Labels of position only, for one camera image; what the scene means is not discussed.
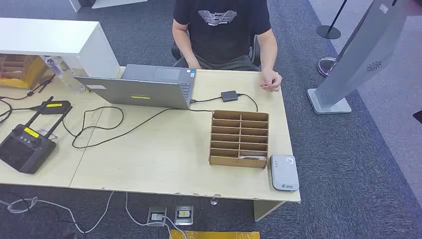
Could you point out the person's left hand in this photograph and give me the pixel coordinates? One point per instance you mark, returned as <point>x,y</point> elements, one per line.
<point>272,80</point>

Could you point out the pale ID card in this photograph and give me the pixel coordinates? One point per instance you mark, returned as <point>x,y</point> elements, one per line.
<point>265,86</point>

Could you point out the hotel room key card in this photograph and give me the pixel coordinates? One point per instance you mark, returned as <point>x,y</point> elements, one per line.
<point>252,157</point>

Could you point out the wooden card organizer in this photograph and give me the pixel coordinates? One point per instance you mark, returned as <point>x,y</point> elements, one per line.
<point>227,161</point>

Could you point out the person's left forearm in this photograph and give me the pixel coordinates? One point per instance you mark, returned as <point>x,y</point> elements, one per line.
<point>267,49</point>

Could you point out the person's right forearm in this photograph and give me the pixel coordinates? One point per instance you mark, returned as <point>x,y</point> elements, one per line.
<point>183,43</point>

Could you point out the person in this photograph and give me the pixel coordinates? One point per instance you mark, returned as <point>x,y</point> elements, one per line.
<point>221,36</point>

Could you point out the grey card reader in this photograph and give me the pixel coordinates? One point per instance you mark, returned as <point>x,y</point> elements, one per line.
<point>284,175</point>

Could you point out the black USB hub box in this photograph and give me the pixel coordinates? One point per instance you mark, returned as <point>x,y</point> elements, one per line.
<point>229,96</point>

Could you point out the chrome stanchion base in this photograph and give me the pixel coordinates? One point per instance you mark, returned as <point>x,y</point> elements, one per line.
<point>324,67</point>

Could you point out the silver kiosk stand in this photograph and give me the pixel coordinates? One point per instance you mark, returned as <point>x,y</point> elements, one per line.
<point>362,52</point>

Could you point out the wooden desk leg panel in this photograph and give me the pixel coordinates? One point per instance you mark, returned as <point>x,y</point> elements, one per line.
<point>263,209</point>

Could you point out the grey laptop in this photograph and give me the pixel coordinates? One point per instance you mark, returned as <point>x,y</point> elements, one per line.
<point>141,92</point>

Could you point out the silver desk foot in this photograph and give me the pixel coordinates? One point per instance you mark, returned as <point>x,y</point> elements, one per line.
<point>214,201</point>

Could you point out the floor socket with yellow label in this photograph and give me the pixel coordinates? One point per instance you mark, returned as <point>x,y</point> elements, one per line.
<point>183,214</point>

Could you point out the floor socket with white plug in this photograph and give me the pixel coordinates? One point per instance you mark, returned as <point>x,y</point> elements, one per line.
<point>156,216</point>

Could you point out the white cabinet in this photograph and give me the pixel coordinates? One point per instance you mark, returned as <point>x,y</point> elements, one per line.
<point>108,3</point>

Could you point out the clear plastic bottle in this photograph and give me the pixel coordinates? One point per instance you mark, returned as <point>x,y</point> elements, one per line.
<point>66,76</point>

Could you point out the black adapter with yellow label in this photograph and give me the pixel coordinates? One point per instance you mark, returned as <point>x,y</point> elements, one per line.
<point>54,107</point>

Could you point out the white shelf box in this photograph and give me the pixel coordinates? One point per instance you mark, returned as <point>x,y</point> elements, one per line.
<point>49,36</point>

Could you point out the yellow wooden organizer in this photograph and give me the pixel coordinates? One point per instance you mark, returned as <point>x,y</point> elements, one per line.
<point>33,71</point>

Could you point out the black remote controller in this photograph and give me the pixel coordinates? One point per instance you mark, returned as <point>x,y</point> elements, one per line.
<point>23,151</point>

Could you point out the black stanchion post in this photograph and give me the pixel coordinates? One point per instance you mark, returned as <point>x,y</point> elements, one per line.
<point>328,32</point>

